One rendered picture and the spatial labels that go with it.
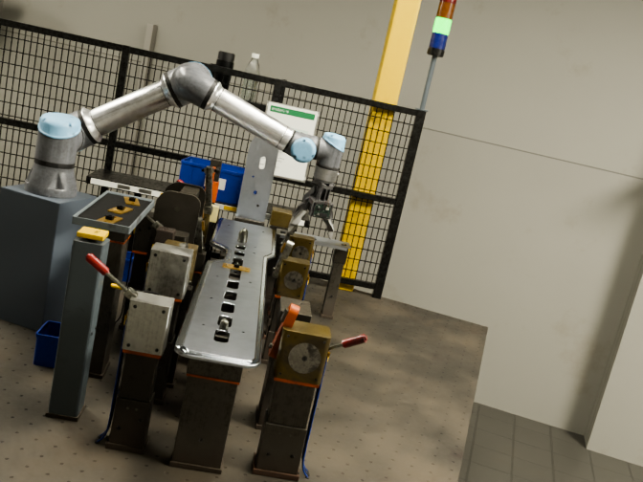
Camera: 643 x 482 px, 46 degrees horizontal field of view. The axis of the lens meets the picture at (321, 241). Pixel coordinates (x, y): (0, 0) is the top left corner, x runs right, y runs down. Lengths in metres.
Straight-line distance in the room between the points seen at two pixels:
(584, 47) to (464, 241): 1.18
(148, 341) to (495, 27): 2.97
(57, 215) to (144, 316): 0.69
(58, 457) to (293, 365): 0.55
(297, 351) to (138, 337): 0.35
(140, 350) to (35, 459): 0.31
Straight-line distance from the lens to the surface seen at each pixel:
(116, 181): 3.12
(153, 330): 1.72
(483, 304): 4.34
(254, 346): 1.73
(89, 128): 2.46
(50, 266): 2.35
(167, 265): 1.93
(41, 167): 2.37
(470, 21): 4.25
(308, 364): 1.72
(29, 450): 1.82
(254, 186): 2.99
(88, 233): 1.79
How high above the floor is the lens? 1.63
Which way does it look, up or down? 12 degrees down
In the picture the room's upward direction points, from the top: 13 degrees clockwise
